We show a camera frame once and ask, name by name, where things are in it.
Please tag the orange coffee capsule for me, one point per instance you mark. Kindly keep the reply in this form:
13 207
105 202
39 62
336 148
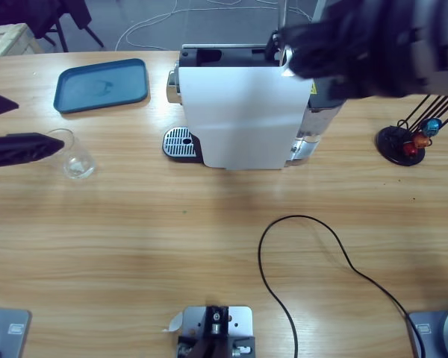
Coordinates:
421 141

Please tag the white capsule coffee machine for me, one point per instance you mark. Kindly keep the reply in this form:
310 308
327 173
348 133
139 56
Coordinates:
242 112

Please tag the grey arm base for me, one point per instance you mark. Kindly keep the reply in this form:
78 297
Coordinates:
7 332
440 332

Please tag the dark blue plastic tray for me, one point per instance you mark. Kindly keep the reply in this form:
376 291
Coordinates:
101 85

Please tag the white paper tag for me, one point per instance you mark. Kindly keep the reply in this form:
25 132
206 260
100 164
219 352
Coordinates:
175 322

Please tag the light wooden crate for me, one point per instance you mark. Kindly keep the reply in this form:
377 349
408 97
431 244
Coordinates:
11 39

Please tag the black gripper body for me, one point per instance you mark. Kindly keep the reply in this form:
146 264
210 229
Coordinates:
366 48

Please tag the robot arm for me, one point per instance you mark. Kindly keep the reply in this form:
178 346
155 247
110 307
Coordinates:
429 44

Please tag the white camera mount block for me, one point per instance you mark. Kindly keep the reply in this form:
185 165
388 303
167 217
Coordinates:
239 320

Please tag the clear drinking glass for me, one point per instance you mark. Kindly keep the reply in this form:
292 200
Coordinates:
78 168

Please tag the silver coffee machine lever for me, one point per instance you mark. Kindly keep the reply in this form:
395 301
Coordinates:
284 11

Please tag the black capsule holder with rods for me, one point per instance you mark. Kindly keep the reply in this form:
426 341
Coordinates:
390 139

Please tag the red coffee capsule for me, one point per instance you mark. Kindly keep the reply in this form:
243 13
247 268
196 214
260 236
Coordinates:
410 149

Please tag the blue coffee capsule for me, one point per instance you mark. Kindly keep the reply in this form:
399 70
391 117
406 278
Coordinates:
431 127

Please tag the black chair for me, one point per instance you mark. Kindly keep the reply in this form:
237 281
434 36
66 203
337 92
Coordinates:
41 15

